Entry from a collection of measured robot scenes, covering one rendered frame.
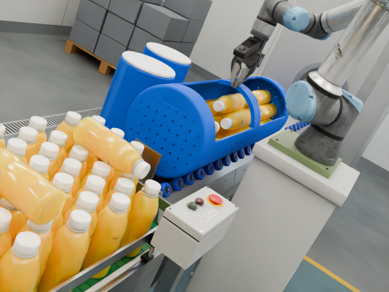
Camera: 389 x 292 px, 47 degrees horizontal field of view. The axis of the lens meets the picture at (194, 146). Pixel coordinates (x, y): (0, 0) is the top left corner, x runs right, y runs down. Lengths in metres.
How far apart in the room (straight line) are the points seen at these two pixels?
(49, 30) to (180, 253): 5.16
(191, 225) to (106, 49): 4.43
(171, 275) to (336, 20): 0.95
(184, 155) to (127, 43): 3.86
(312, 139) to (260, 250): 0.41
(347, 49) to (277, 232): 0.61
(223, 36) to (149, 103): 5.46
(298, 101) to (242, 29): 5.35
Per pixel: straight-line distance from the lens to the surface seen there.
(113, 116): 2.23
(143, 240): 1.08
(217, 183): 1.69
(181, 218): 0.96
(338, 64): 1.34
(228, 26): 6.76
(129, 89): 2.16
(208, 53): 6.88
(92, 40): 5.40
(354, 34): 1.33
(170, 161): 1.35
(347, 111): 1.46
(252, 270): 1.59
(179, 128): 1.32
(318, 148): 1.48
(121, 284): 1.08
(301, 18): 1.53
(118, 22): 5.20
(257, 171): 1.47
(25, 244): 0.77
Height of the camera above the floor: 1.58
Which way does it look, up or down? 21 degrees down
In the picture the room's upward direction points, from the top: 25 degrees clockwise
